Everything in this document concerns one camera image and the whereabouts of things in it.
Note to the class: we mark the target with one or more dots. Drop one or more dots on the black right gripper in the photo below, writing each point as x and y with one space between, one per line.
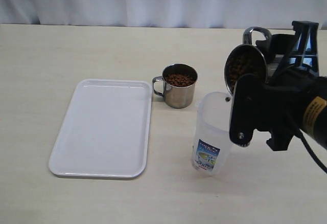
287 104

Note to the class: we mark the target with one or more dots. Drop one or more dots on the steel mug with pellets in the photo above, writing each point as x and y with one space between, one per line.
176 85

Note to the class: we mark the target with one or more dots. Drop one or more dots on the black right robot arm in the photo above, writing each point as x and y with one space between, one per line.
276 87

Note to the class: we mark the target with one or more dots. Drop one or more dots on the clear plastic container with label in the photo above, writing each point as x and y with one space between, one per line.
212 145

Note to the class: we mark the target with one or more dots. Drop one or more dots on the white curtain backdrop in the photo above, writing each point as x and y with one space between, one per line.
274 14

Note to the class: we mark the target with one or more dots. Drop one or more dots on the white plastic tray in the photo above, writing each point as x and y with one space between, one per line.
105 131

